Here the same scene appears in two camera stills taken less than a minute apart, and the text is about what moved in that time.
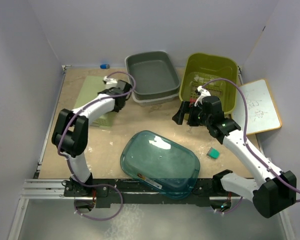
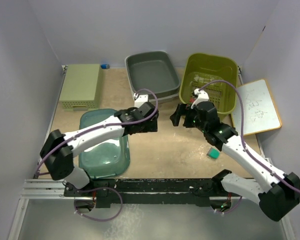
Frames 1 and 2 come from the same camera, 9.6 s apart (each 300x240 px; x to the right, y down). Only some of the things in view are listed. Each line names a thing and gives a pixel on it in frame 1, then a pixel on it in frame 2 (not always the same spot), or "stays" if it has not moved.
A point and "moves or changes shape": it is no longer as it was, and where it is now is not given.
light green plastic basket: [91, 86] moves or changes shape
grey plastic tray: [156, 78] stays
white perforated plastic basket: [156, 101] stays
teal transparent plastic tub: [160, 164] → [111, 158]
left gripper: [116, 110] → [150, 127]
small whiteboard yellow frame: [262, 115] stays
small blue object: [104, 66] stays
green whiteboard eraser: [213, 153] stays
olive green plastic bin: [200, 68] stays
